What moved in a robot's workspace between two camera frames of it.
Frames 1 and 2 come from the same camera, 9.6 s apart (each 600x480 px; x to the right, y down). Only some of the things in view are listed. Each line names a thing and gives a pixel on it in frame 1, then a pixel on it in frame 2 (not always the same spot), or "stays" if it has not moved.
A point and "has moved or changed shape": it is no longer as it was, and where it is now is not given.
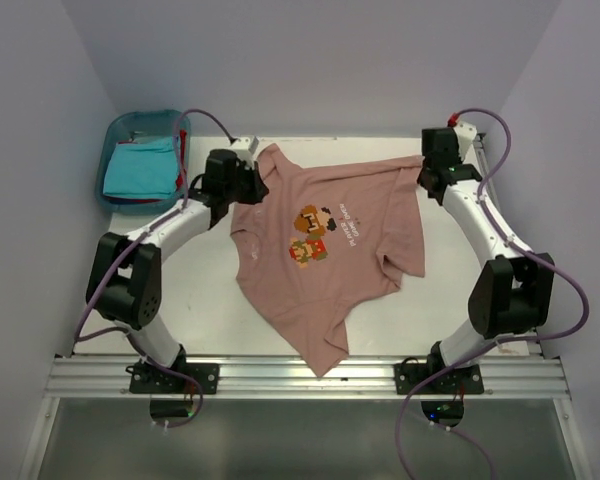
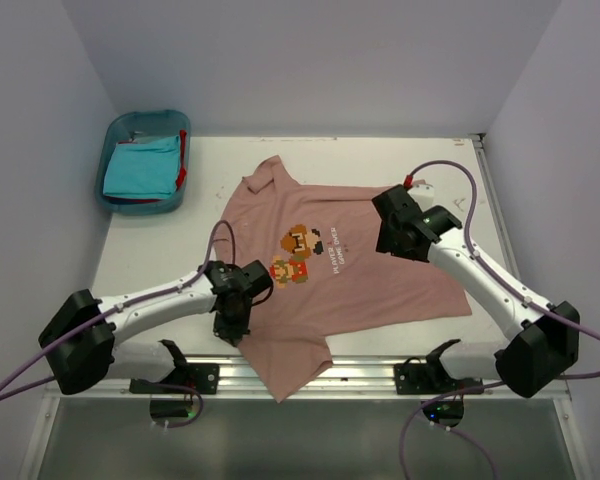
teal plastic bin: [137, 171] stays
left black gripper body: [233, 189] to [235, 323]
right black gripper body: [421, 175] to [388, 241]
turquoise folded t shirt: [143, 169] stays
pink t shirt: [322, 240] has moved or changed shape
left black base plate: [149, 378] stays
